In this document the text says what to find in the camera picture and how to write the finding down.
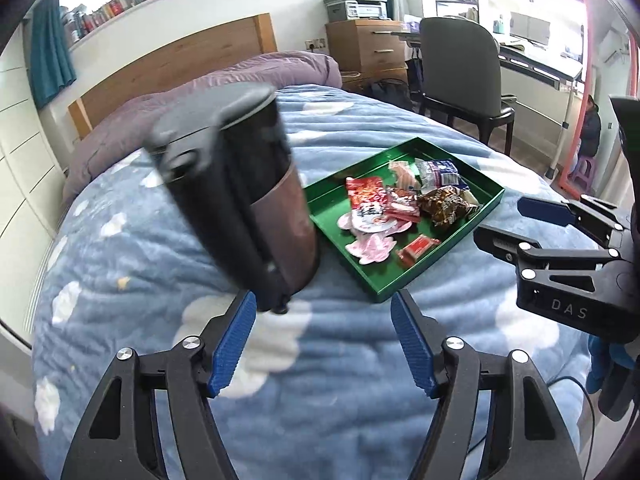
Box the brown gold oat snack bag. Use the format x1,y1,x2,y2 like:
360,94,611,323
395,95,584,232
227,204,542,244
418,185,480,229

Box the small red snack packet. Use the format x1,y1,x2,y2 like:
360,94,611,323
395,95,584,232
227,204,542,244
396,234,440,268

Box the blue white cookie packet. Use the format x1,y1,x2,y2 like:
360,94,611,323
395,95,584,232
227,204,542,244
414,158,461,194

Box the pink sausage snack packet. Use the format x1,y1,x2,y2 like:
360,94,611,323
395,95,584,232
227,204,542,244
388,160,420,191

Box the pink cartoon bunny snack bag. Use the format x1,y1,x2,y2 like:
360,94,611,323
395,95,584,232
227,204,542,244
345,233,397,266

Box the red white snack packet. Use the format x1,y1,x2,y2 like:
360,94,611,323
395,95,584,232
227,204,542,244
350,202,397,234

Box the olive gold sachet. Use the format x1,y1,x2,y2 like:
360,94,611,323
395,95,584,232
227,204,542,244
459,188,480,207

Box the red chili snack packet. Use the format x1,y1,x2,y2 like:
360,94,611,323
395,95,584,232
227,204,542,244
385,186,421,223

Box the blue gloved right hand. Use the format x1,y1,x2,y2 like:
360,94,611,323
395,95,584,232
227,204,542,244
587,336,639,422

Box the purple plastic stool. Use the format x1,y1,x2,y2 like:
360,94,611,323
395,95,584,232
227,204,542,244
568,156,597,191

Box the person in dark jacket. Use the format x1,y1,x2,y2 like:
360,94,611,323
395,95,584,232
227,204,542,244
578,94,601,157

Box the white desk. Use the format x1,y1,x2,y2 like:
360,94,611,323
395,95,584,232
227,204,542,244
399,30,582,174

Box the computer monitor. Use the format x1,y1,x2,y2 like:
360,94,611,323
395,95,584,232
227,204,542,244
510,12,551,46

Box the grey black chair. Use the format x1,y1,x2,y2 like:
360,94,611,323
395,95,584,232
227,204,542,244
419,18,515,156

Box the black backpack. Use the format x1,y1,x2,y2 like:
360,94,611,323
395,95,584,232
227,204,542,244
362,78,413,112

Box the wooden drawer cabinet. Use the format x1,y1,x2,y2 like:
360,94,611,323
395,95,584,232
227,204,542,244
326,18,407,93

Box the white wardrobe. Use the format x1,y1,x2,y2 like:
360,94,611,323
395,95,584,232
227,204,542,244
0,27,65,347

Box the grey printer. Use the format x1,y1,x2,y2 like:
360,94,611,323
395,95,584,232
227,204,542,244
323,0,388,23

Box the purple duvet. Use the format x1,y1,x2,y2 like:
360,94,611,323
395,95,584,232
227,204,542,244
62,51,343,210

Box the black and brown thermos bottle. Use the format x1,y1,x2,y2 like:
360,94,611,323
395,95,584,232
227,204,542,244
143,82,319,313

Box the wooden headboard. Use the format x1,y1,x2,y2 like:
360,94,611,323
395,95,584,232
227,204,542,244
67,13,278,139

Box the teal curtain left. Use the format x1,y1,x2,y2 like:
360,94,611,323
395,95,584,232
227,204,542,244
29,0,77,110

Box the black cable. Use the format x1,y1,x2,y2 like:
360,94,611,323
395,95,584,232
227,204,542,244
466,375,640,466

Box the wall power socket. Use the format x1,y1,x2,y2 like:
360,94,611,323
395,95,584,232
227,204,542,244
305,38,326,51

